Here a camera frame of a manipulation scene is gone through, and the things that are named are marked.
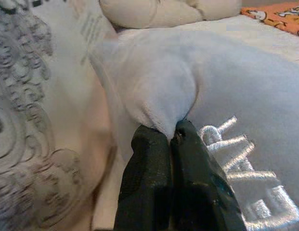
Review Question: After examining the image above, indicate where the white quilted mattress pad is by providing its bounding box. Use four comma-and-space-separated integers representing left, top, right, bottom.
115, 14, 299, 70

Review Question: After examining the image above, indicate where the grey floral print headboard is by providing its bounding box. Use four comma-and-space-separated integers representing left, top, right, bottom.
0, 0, 121, 231

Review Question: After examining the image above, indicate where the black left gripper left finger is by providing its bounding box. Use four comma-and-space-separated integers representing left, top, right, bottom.
114, 125, 174, 231

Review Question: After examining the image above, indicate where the grey embroidered pillow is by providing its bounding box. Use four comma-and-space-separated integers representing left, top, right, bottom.
88, 28, 299, 231

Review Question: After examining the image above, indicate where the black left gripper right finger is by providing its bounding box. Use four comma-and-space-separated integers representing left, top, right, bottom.
169, 120, 247, 231

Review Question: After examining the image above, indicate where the yellow cartoon print blanket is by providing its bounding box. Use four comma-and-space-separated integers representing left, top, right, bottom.
240, 6, 299, 38

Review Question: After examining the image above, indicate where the cream long bolster pillow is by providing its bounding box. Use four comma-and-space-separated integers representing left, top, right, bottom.
100, 0, 243, 29

